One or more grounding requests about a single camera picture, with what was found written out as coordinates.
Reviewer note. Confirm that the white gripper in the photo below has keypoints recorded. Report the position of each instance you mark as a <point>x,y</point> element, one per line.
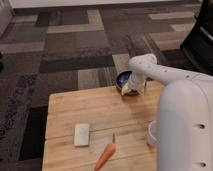
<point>136,82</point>

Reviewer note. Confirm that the dark blue ceramic bowl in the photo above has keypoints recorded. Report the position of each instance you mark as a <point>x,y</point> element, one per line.
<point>122,79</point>

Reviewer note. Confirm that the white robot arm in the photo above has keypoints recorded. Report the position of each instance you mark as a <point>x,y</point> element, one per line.
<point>184,114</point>

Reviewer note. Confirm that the white plastic cup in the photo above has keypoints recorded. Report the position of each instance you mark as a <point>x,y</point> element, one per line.
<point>152,133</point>

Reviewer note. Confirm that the orange carrot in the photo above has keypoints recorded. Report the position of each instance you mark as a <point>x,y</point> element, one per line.
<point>106,154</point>

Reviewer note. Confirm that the white rectangular block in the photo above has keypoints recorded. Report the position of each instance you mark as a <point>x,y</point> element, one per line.
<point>81,134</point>

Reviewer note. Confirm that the black furniture piece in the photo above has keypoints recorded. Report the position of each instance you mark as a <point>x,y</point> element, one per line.
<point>198,45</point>

